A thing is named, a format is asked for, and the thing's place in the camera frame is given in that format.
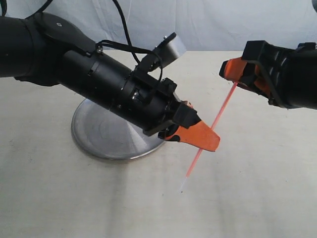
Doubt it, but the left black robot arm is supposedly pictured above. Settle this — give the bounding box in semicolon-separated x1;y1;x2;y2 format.
0;13;220;152

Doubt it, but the orange glow stick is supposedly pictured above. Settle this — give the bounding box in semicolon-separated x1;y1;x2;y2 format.
179;82;238;193

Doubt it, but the round steel plate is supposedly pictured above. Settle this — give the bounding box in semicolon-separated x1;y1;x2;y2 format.
71;99;164;160

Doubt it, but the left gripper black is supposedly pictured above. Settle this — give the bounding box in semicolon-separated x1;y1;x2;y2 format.
121;71;220;152

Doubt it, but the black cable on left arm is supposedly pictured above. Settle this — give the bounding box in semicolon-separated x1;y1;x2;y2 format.
98;0;164;82

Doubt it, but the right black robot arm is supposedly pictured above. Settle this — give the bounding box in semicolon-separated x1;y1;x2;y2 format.
219;40;317;110

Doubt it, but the light blue backdrop cloth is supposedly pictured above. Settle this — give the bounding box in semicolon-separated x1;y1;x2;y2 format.
0;0;317;52

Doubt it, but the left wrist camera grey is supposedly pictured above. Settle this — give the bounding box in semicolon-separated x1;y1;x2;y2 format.
140;32;187;72

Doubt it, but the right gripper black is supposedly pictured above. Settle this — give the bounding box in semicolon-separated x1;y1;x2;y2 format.
218;40;293;110

